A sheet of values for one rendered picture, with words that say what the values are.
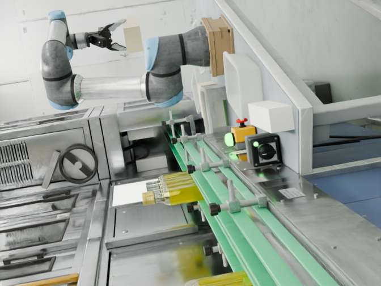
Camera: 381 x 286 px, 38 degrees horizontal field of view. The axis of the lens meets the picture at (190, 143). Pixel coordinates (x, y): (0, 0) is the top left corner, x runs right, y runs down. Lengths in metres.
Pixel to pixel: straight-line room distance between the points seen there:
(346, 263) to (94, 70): 5.11
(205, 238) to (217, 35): 0.72
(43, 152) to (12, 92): 3.29
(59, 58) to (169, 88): 0.43
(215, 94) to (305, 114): 0.99
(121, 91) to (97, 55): 3.73
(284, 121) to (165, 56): 0.73
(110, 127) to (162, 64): 1.14
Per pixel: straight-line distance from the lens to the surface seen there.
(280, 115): 1.40
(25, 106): 6.42
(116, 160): 3.13
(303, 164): 1.43
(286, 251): 1.00
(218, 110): 2.32
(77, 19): 5.87
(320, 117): 1.43
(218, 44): 2.00
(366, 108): 1.47
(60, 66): 2.15
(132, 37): 2.58
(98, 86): 2.15
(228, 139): 1.84
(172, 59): 2.02
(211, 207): 1.23
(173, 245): 1.99
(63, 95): 2.18
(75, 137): 3.14
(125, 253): 2.00
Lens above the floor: 1.14
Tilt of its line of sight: 5 degrees down
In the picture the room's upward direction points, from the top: 100 degrees counter-clockwise
